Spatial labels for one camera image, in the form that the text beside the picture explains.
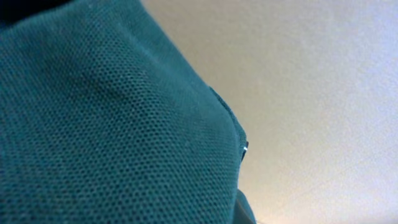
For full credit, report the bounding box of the green folded shirt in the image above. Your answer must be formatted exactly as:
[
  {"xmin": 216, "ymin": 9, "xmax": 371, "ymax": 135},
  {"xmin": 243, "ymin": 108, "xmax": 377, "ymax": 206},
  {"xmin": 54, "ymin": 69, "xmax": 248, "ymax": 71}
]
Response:
[{"xmin": 1, "ymin": 0, "xmax": 256, "ymax": 224}]

